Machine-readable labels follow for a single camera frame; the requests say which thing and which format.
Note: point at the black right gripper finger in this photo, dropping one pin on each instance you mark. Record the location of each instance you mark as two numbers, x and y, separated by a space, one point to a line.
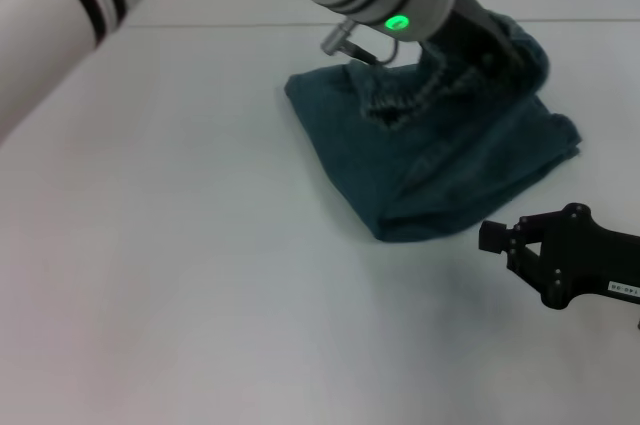
525 265
500 231

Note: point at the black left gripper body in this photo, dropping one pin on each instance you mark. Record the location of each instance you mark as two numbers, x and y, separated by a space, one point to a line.
465 25

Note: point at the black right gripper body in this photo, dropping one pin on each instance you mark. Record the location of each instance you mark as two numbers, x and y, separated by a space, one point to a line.
595 260

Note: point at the blue denim shorts with embroidery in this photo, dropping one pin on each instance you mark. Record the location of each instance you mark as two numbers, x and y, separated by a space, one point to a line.
450 160

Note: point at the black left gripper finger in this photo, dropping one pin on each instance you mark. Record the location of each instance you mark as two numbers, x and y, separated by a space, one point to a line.
505 70

